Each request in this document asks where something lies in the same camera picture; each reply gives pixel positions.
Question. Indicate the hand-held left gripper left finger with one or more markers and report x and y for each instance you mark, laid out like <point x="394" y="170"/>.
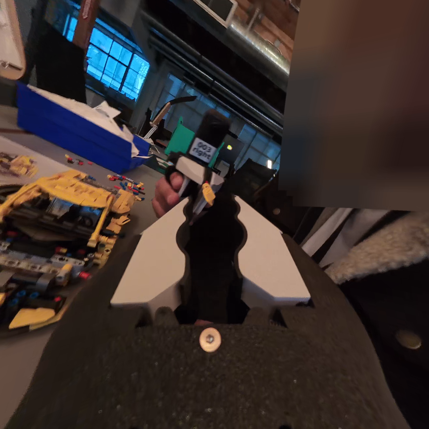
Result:
<point x="150" y="268"/>

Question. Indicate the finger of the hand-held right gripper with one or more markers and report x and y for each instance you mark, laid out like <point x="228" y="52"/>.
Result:
<point x="192" y="169"/>
<point x="217" y="182"/>

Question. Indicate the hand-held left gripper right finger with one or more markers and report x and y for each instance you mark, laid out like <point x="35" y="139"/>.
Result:
<point x="271" y="268"/>

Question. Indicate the yellow connector brick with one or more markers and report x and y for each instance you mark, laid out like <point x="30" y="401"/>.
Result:
<point x="208" y="194"/>

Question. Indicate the wooden metal jointed arm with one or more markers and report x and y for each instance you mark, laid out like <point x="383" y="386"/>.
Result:
<point x="164" y="112"/>

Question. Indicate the person's right hand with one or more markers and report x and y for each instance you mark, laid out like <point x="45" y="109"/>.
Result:
<point x="164" y="201"/>

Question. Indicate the green plastic board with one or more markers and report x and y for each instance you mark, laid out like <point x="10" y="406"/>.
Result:
<point x="181" y="140"/>

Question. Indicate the tall paned window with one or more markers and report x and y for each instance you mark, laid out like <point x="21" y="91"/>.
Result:
<point x="254" y="140"/>

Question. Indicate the pile of small coloured pins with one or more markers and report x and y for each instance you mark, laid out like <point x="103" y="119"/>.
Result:
<point x="130" y="187"/>

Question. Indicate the crumpled white printed bags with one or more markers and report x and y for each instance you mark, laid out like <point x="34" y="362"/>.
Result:
<point x="100" y="114"/>

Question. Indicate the yellow toy car model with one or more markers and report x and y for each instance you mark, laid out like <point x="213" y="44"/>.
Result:
<point x="67" y="187"/>

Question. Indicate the large paned window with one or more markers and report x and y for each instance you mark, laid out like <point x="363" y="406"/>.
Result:
<point x="114" y="63"/>

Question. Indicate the white air vent grille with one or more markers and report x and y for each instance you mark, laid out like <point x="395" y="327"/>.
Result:
<point x="218" y="11"/>

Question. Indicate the yellow panel with black pins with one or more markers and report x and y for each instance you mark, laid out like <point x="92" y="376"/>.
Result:
<point x="32" y="318"/>

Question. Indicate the blue plastic bin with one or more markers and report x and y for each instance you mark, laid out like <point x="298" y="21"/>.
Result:
<point x="67" y="134"/>

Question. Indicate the black panel screen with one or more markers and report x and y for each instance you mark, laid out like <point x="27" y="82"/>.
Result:
<point x="60" y="67"/>

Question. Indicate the open instruction booklet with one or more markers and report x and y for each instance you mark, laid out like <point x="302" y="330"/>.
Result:
<point x="20" y="164"/>

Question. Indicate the wooden document stand with sheet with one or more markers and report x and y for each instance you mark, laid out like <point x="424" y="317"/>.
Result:
<point x="18" y="50"/>

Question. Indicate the white printed instruction sheet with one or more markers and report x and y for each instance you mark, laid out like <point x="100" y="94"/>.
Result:
<point x="6" y="33"/>

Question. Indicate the silver ventilation duct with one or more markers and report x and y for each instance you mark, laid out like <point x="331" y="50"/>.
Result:
<point x="264" y="50"/>

